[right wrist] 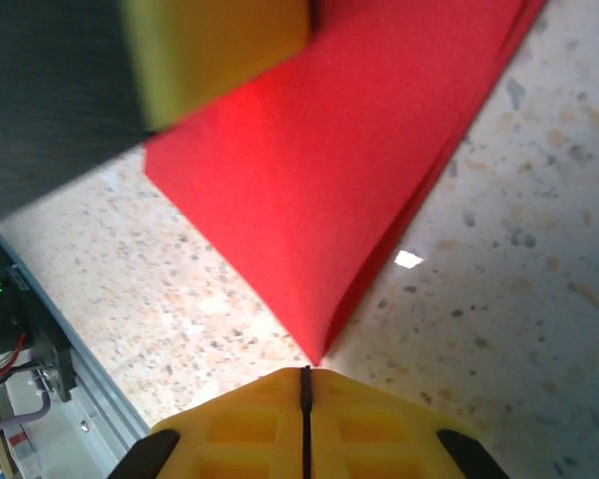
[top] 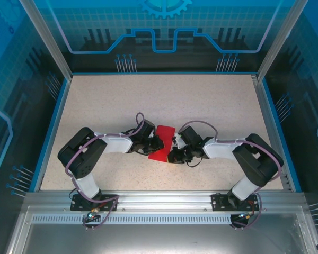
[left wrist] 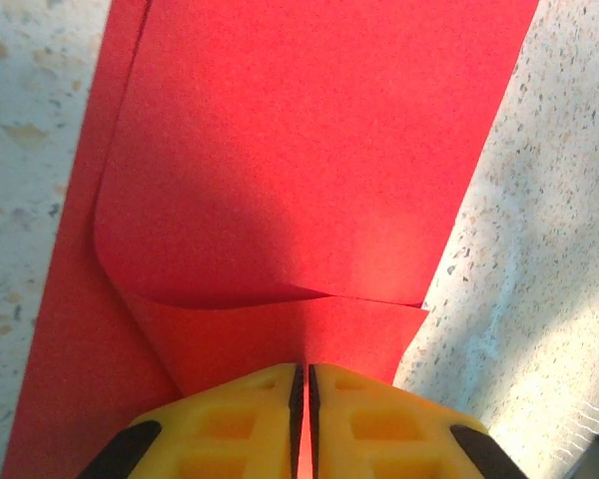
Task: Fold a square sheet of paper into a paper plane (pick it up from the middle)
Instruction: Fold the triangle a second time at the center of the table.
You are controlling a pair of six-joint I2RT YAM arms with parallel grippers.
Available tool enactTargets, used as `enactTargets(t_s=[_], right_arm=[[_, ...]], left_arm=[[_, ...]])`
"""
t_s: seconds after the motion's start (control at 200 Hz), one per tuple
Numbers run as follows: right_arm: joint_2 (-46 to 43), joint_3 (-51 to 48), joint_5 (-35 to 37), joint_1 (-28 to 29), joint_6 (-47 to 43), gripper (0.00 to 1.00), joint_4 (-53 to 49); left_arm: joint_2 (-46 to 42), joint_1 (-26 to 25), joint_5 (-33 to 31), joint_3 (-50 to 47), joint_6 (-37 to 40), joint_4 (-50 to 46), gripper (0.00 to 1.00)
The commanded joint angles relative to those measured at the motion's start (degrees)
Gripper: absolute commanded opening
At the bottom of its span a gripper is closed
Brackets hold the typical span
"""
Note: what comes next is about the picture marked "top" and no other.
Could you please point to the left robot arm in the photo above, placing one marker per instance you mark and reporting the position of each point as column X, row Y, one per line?
column 82, row 156

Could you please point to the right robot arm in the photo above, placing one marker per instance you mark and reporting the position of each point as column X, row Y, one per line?
column 259, row 161

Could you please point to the grey sheet metal tray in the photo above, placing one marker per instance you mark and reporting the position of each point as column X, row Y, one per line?
column 161, row 238

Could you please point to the small adapter with green light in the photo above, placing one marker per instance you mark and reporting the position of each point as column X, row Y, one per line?
column 92, row 215
column 245, row 215

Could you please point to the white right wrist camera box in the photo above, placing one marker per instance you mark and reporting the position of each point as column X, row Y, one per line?
column 178, row 141

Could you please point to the long aluminium profile rail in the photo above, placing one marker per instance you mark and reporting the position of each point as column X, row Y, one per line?
column 161, row 201

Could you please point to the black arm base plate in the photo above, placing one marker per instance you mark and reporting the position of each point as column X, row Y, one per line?
column 220, row 202
column 108, row 205

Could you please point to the short aluminium profile rail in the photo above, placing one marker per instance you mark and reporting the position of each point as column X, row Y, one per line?
column 273, row 135

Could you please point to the aluminium frame post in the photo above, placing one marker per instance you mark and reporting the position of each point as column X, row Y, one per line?
column 50, row 42
column 278, row 42

